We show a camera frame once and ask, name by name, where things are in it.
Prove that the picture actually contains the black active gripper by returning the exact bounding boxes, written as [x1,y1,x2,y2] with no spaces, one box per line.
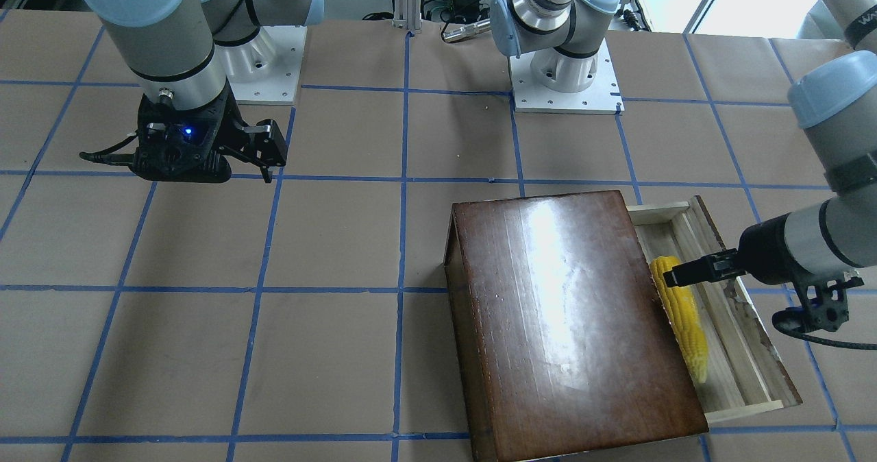
[662,219,793,287]

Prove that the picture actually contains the black idle gripper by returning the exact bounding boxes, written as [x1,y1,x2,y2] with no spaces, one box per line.
[130,84,288,184]

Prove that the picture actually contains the yellow corn cob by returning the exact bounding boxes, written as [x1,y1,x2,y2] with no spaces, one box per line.
[649,256,710,385]

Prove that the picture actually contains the light wooden drawer tray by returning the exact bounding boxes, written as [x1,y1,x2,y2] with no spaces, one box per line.
[627,195,803,426]

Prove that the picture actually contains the dark brown wooden drawer box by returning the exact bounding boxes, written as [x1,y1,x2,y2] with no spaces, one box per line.
[444,190,708,461]

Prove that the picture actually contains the silver blue active robot arm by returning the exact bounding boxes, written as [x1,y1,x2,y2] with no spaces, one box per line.
[660,0,876,289]

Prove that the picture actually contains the silver blue idle robot arm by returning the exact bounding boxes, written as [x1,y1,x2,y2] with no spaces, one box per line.
[79,0,325,184]

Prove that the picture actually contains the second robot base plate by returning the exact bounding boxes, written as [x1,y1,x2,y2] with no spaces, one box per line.
[216,27,309,106]

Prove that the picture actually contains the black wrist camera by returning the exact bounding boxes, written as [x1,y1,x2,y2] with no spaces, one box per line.
[771,274,864,337]

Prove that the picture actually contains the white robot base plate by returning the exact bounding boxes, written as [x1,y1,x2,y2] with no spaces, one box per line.
[508,40,626,114]

